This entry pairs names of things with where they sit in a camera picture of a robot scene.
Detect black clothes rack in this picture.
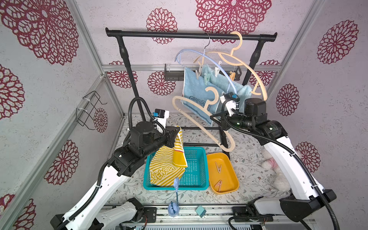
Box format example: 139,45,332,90
105,27,278,148

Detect cream plastic hanger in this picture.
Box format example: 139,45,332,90
172,86,236,153

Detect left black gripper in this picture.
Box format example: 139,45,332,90
141,126,180,158

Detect yellow striped towel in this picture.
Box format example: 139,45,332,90
149,129,188,187

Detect blue hello towel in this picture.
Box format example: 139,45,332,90
182,68,224,126

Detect white teddy bear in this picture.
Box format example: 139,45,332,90
260,147,291,192

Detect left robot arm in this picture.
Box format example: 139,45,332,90
50,97,180,230

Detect yellow plastic tray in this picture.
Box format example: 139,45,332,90
207,152,240,195

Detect white clothespin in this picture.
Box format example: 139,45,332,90
214,61,222,77

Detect orange clothespin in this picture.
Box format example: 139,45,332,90
229,71,236,81

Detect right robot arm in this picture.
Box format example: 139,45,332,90
211,95,340,230

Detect peach pink clothespin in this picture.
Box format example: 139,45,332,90
215,162,222,173

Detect beige plastic hanger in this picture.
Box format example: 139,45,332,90
193,31,268,102

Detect teal plain towel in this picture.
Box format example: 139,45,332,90
201,64,252,110

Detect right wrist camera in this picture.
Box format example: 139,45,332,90
220,92,240,117

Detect small teal cube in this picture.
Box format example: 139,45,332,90
195,206,207,218

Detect teal plastic basket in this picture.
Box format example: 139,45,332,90
143,146,209,191

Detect light blue hanger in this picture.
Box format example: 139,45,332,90
174,33,239,98

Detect green clothespin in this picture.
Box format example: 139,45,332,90
203,73,211,85

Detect black wire wall rack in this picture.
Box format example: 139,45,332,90
75,91,107,130

